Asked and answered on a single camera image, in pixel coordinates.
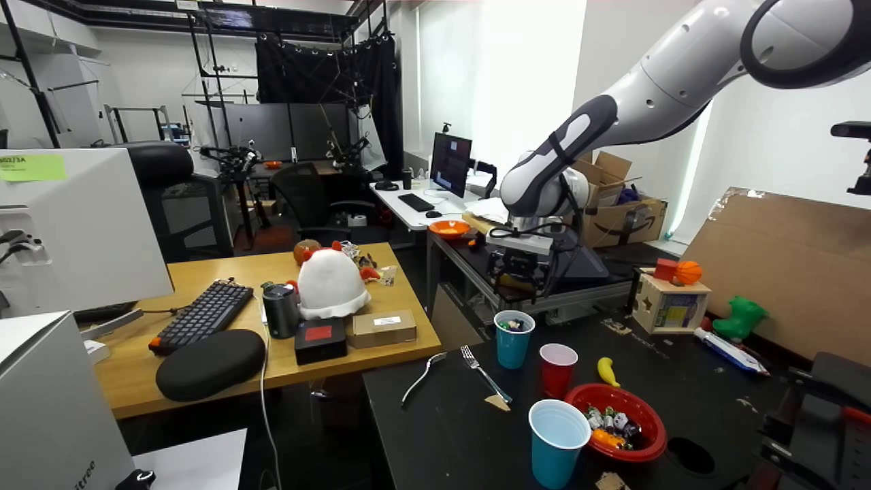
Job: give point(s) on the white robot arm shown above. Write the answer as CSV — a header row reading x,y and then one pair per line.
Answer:
x,y
782,46

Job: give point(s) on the black keyboard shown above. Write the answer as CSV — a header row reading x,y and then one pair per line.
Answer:
x,y
208,314

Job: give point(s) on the yellow banana toy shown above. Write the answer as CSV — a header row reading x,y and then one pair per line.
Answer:
x,y
604,371

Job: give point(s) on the silver spoon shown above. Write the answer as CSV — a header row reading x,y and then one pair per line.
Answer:
x,y
419,379

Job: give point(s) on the black office chair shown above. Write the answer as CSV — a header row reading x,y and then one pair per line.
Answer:
x,y
185,208

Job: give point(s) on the white box machine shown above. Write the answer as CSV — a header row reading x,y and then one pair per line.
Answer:
x,y
54,427

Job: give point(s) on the wooden desk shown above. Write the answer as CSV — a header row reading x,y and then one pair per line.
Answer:
x,y
125,378

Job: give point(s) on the black box red label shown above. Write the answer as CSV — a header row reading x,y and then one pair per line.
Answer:
x,y
318,342

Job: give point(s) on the teal cup with contents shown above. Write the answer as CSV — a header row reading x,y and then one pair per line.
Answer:
x,y
513,337

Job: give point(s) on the red plastic cup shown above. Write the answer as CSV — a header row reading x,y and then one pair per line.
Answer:
x,y
556,370

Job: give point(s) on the white computer monitor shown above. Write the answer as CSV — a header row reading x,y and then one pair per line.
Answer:
x,y
74,232

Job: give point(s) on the black cylinder can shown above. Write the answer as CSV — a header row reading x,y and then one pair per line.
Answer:
x,y
280,310

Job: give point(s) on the large cardboard sheet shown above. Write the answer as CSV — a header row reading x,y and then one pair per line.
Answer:
x,y
804,262

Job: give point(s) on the light blue plastic cup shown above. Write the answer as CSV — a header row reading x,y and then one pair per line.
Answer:
x,y
558,434

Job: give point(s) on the small cardboard box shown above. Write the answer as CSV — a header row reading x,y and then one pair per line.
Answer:
x,y
378,331

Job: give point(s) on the silver fork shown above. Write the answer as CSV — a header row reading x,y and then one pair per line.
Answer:
x,y
469,357

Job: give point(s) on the green toy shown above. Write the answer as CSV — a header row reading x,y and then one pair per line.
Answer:
x,y
740,321

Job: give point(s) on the orange bowl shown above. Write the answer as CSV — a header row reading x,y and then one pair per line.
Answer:
x,y
449,231

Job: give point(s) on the white marker pen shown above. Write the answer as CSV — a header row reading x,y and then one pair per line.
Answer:
x,y
730,352

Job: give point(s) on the white helmet-shaped object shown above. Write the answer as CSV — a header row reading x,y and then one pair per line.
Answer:
x,y
329,288

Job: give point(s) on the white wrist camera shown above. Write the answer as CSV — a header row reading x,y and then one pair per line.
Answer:
x,y
522,244

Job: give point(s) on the red bowl with items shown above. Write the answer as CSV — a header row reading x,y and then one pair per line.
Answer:
x,y
624,427

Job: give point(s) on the small wooden triangle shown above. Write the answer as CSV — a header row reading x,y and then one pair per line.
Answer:
x,y
499,401

